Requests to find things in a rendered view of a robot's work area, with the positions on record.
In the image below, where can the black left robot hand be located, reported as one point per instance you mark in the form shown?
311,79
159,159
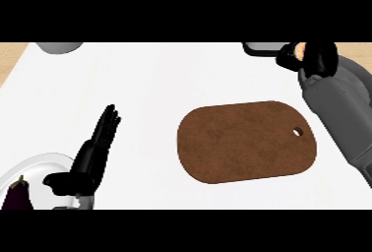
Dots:
91,154

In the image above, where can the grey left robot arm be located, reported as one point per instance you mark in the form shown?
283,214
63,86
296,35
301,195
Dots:
82,202

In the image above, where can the brown wooden cutting board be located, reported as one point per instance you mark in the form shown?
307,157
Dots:
245,141

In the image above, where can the dark purple eggplant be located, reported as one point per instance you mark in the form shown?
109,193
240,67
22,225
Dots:
17,196

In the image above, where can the dark grey pan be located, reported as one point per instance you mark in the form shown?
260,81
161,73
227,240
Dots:
263,48

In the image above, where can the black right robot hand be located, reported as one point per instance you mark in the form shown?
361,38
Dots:
319,59

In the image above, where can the white round plate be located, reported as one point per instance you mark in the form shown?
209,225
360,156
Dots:
41,178

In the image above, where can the grey round bowl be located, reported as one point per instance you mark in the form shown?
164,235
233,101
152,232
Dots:
59,47

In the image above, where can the orange cupcake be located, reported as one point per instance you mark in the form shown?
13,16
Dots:
301,51

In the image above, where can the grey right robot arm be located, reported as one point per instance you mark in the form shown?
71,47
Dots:
338,111

